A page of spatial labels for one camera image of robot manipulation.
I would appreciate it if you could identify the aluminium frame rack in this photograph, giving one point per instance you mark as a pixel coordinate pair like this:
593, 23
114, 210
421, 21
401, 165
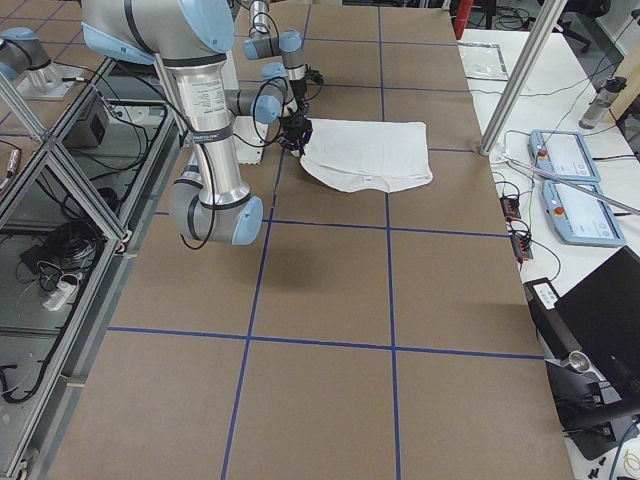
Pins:
80, 207

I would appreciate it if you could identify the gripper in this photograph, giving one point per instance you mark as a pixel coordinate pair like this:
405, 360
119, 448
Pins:
297, 88
299, 125

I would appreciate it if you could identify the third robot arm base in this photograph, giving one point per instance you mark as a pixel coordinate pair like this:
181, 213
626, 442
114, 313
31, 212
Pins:
22, 54

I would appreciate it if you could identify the black laptop computer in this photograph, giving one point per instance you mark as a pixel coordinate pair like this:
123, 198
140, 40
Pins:
592, 334

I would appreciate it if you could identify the lower blue teach pendant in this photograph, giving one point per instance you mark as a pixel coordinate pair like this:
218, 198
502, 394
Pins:
579, 218

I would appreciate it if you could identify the white power strip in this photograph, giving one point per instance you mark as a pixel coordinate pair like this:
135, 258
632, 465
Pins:
61, 294

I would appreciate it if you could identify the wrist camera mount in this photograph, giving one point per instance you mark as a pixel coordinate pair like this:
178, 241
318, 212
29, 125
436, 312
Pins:
314, 76

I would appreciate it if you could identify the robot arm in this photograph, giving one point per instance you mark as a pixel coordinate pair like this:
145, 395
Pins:
210, 201
266, 41

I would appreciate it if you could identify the upper blue teach pendant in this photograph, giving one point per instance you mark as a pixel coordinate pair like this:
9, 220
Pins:
563, 154

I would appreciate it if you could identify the grey water bottle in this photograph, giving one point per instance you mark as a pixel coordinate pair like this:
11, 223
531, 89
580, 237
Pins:
599, 106

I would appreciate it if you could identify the orange connector board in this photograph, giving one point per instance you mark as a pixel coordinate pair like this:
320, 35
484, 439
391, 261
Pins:
510, 208
521, 247

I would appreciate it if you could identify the aluminium frame post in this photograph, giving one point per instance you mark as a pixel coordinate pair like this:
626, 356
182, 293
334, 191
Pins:
536, 40

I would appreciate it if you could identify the thin metal rod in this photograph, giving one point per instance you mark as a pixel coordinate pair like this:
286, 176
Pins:
549, 176

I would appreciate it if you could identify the blue teach pendant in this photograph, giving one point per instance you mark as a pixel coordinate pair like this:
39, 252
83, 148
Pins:
563, 154
579, 218

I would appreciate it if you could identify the plastic document sleeve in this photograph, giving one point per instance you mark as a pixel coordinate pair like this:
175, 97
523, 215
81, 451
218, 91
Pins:
483, 61

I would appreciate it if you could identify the white printed t-shirt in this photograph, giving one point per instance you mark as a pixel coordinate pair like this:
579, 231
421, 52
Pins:
352, 156

